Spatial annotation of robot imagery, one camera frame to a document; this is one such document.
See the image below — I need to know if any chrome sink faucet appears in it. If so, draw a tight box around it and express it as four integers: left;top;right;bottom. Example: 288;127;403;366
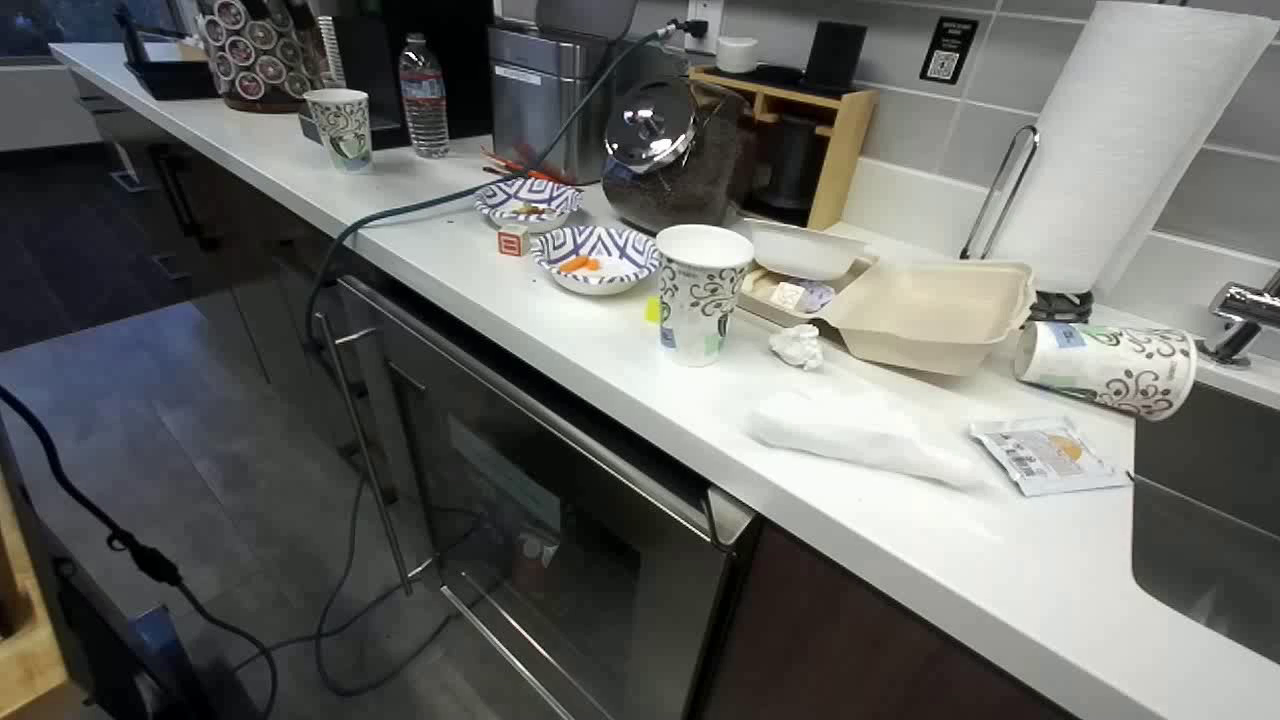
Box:
1204;273;1280;362

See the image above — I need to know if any white shallow dish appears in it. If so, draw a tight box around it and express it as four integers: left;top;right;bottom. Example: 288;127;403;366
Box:
749;222;860;280

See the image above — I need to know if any blue patterned bowl far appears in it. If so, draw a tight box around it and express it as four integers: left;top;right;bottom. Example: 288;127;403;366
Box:
478;174;582;233

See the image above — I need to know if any stainless steel toaster box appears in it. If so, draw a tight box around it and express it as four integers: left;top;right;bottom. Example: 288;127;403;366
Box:
487;23;613;184

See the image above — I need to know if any stainless dishwasher front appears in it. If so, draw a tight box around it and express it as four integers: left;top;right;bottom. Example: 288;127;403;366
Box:
335;275;753;720

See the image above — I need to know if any small sauce packet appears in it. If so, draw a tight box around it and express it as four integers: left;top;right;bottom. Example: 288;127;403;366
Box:
969;415;1125;497

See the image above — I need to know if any black power cable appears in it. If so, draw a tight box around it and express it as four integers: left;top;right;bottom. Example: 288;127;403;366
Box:
0;15;712;720

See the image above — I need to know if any dark kettle with glass lid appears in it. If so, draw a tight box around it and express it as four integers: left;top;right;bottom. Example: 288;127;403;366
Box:
601;79;745;233

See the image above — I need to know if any black Keurig coffee maker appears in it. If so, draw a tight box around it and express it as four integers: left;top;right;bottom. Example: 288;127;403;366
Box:
335;0;493;146

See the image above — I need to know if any patterned paper cup upright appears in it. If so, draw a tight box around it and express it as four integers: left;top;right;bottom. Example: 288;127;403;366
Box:
658;222;755;362

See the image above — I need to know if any plastic water bottle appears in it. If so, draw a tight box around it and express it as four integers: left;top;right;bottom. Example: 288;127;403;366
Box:
402;31;447;156

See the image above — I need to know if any blue patterned bowl near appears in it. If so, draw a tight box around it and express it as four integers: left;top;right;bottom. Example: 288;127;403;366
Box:
540;222;662;295

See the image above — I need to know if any white paper towel roll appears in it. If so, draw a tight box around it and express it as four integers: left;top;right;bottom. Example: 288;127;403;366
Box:
991;3;1277;290

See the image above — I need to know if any white paper napkin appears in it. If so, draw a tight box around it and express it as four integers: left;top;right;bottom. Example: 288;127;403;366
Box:
745;383;986;491

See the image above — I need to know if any crumpled white paper ball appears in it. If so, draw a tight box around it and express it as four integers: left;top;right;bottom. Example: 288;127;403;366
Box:
767;324;826;370

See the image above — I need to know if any patterned paper cup lying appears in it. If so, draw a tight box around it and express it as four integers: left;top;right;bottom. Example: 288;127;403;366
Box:
1018;318;1202;420

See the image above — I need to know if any blue patterned bowl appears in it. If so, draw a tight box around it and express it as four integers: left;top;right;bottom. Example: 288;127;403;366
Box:
540;222;662;295
478;174;582;233

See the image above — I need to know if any wooden organizer rack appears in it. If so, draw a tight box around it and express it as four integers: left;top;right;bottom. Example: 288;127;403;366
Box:
689;67;877;226

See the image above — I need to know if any wire K-cup pod carousel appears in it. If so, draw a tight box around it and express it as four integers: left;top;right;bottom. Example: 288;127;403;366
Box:
197;0;325;112

